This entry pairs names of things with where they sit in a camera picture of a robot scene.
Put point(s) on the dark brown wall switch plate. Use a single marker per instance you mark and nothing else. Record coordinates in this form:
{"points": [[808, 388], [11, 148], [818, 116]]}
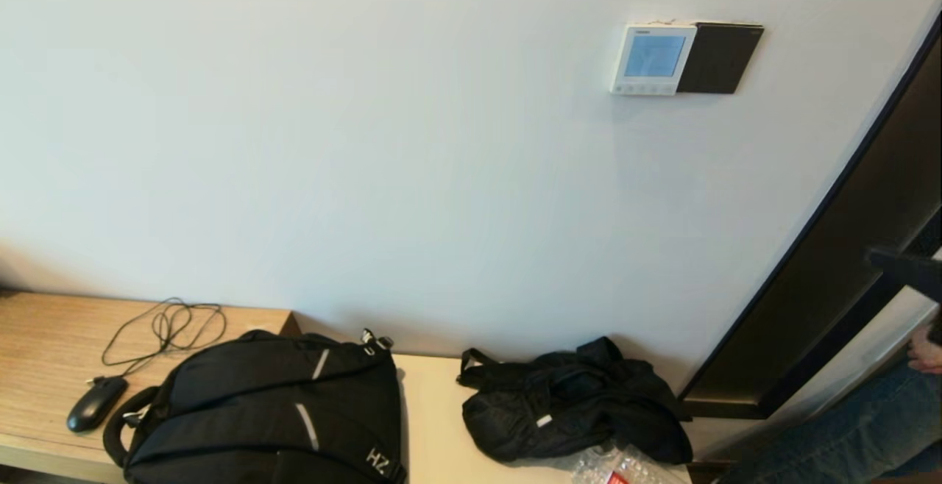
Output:
{"points": [[720, 59]]}

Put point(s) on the bare person hand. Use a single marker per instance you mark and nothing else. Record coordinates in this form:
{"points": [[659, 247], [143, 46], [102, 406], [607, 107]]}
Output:
{"points": [[927, 355]]}

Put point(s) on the large black backpack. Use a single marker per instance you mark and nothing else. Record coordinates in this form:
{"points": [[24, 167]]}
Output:
{"points": [[257, 396]]}

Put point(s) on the black computer mouse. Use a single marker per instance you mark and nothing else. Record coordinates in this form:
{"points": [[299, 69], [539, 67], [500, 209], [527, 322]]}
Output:
{"points": [[94, 404]]}

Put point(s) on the white wall thermostat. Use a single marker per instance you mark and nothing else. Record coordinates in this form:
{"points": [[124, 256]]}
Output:
{"points": [[653, 56]]}

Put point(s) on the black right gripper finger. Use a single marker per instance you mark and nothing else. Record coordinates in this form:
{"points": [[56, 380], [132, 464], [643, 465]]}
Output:
{"points": [[929, 287], [923, 267]]}

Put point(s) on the clear plastic water bottle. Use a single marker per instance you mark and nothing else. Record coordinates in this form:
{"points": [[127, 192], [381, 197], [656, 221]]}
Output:
{"points": [[625, 471]]}

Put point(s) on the blue jeans person leg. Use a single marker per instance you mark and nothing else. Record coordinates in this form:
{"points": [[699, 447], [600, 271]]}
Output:
{"points": [[846, 432]]}

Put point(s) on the dark brown door frame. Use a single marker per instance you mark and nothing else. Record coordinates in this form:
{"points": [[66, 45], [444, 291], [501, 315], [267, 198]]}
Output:
{"points": [[824, 285]]}

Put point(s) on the crumpled black cloth bag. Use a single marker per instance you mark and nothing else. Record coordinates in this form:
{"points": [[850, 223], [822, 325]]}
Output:
{"points": [[559, 410]]}

